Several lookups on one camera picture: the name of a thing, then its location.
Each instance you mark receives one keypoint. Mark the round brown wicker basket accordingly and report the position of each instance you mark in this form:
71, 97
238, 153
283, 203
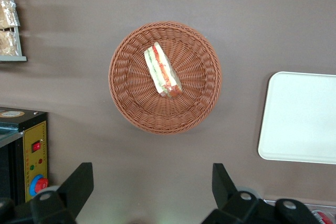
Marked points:
194, 87

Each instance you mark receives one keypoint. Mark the red drink can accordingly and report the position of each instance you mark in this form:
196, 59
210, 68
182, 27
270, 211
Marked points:
325, 217

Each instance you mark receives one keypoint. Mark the clear acrylic box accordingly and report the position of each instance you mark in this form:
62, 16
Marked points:
302, 200

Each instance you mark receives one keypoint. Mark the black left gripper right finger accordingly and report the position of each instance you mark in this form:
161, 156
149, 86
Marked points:
228, 197

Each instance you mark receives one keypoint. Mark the bagged bread in clear wrap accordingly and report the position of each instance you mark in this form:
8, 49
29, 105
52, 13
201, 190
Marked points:
7, 43
8, 14

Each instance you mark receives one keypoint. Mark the black machine with yellow panel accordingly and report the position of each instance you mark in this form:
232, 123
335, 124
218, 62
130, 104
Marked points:
34, 134

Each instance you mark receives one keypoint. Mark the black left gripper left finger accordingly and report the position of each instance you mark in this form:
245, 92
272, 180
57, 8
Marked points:
76, 190

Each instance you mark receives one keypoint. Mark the wrapped triangle sandwich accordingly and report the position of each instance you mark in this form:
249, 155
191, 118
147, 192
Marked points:
162, 70

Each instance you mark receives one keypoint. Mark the white rectangular plastic tray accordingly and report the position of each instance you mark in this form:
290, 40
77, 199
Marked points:
299, 119

